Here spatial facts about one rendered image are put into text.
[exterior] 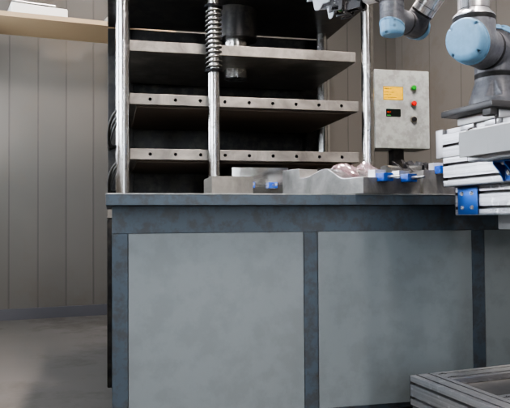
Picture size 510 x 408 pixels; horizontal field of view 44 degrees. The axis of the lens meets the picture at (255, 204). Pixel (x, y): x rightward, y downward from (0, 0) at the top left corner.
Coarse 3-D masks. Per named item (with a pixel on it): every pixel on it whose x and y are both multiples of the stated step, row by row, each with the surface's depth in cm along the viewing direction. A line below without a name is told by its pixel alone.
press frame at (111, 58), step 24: (288, 48) 381; (312, 48) 384; (240, 96) 379; (264, 96) 383; (288, 96) 386; (312, 96) 383; (144, 144) 366; (168, 144) 369; (192, 144) 372; (240, 144) 379; (264, 144) 382; (288, 144) 385; (312, 144) 382; (144, 192) 365; (168, 192) 368; (192, 192) 372
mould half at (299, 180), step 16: (288, 176) 251; (304, 176) 245; (320, 176) 233; (336, 176) 224; (288, 192) 251; (304, 192) 241; (320, 192) 232; (336, 192) 224; (352, 192) 216; (368, 192) 212; (384, 192) 216; (400, 192) 219; (416, 192) 223
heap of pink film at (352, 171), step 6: (366, 162) 241; (330, 168) 235; (336, 168) 233; (342, 168) 231; (348, 168) 230; (354, 168) 231; (360, 168) 238; (366, 168) 236; (372, 168) 235; (348, 174) 227; (354, 174) 227
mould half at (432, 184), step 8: (384, 168) 262; (392, 168) 256; (400, 168) 257; (416, 168) 258; (432, 176) 229; (440, 176) 230; (424, 184) 229; (432, 184) 229; (440, 184) 230; (424, 192) 228; (432, 192) 229; (440, 192) 230; (448, 192) 231
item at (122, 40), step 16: (128, 0) 281; (128, 16) 281; (368, 16) 305; (128, 32) 281; (368, 32) 305; (128, 48) 281; (320, 48) 372; (368, 48) 305; (128, 64) 280; (368, 64) 305; (128, 80) 280; (368, 80) 304; (128, 96) 280; (320, 96) 371; (368, 96) 304; (128, 112) 280; (368, 112) 304; (128, 128) 280; (368, 128) 304; (128, 144) 279; (320, 144) 371; (368, 144) 304; (128, 160) 279; (368, 160) 304; (128, 176) 279; (128, 192) 279
